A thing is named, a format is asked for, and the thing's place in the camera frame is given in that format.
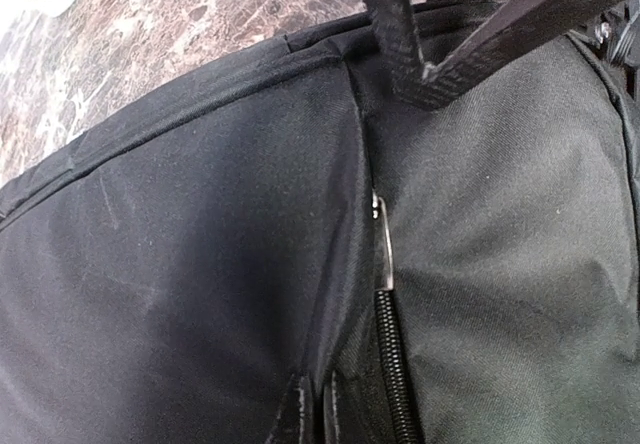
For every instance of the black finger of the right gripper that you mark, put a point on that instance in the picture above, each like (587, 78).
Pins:
(516, 28)
(395, 31)

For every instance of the black student backpack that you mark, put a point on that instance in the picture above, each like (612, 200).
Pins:
(273, 248)

